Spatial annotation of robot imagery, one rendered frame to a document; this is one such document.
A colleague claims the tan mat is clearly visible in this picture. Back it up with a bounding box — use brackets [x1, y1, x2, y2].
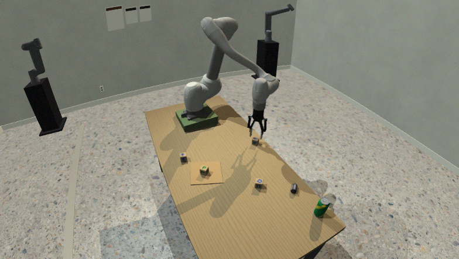
[190, 161, 223, 185]

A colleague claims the green drink can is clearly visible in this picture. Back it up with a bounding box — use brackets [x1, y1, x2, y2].
[314, 197, 330, 217]

